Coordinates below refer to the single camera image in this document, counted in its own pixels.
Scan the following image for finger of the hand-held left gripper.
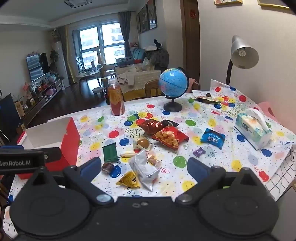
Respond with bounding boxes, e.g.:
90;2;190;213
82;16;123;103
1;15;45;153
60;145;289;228
43;147;62;161

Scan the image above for brown braised egg packet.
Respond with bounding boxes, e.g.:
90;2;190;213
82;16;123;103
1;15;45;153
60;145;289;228
133;137;153;153

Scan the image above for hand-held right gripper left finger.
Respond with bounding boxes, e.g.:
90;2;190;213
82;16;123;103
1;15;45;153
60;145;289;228
25;157;114;207

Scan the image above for gold framed wall picture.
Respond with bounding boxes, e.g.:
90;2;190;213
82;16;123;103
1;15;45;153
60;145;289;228
214;0;243;5
258;0;290;10

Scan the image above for small brown chocolate packet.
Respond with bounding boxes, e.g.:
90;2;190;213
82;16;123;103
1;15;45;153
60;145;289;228
101;162;115;175

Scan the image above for blue snack packet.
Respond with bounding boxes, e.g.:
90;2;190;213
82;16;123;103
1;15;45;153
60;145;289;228
200;128;226;150

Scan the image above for television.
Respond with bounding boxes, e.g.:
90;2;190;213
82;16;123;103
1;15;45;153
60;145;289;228
26;53;50;81

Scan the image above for large window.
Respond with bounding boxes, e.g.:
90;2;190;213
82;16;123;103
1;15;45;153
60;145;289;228
72;22;126;70

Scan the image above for dark red shiny snack bag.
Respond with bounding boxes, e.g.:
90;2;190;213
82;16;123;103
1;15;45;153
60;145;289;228
136;119;179;137

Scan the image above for orange juice bottle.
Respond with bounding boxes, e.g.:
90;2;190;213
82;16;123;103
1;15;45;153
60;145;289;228
107;78;126;116

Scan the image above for grid patterned cloth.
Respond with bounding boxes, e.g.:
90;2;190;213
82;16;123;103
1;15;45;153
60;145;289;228
265;145;296;202

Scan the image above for pile of dark clothes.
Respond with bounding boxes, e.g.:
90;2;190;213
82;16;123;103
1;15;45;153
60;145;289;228
146;39;170;70

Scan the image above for potted plant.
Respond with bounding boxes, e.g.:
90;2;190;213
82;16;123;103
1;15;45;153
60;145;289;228
49;50;60;77

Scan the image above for balloon printed tablecloth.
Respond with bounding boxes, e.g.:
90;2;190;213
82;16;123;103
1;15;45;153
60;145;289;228
7;79;296;204

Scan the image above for dark flat snack packet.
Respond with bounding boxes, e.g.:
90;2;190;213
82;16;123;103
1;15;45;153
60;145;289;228
193;95;221;103

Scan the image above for clear packet with red snack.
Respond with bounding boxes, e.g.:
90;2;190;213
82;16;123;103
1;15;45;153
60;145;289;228
146;154;162;166

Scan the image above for grey curtain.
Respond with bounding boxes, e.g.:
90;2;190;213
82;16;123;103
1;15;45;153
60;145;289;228
118;11;132;57

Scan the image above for ceiling light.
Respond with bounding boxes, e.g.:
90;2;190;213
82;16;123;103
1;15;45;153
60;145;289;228
64;0;92;8

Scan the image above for blue desk globe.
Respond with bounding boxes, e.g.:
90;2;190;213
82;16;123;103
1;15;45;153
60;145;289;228
158;67;190;113

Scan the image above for yellow curtain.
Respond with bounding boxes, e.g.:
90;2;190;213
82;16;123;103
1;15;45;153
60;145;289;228
62;25;75;85

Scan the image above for yellow candy packet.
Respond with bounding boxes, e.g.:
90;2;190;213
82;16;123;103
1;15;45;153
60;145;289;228
116;171;141;189

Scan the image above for white tower air conditioner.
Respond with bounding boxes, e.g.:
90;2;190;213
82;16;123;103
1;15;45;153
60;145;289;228
55;41;70;87

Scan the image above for green packet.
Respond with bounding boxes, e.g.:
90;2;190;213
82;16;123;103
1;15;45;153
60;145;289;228
102;143;119;164

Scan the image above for sofa with yellow cover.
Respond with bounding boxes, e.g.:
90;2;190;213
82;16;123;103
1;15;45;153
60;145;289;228
115;47;169;101

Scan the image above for silver desk lamp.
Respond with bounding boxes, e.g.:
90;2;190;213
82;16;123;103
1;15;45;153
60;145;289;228
225;35;259;86

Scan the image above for tissue box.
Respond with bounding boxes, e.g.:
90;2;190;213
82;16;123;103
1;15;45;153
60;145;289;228
234;108;273;151

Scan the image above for round coffee table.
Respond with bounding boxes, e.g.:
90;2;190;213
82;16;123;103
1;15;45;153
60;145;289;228
76;66;104;86

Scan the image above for red chips bag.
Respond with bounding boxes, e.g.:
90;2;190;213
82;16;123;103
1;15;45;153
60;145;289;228
151;126;189;151

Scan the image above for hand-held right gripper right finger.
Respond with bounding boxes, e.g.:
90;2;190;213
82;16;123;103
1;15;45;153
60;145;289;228
175;158;270;206

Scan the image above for red and white cardboard box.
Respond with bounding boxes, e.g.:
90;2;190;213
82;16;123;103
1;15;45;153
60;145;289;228
16;116;81;180

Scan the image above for dark wooden tv stand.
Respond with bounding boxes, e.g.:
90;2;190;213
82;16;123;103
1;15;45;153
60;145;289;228
21;77;65;120

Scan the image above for black cabinet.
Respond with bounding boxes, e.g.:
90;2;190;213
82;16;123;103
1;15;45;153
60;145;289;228
0;94;22;142

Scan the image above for silver snack packet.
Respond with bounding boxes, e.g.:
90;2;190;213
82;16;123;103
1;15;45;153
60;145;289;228
128;149;161;192

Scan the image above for wooden door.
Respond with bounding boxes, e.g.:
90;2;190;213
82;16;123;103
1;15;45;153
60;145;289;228
180;0;200;81

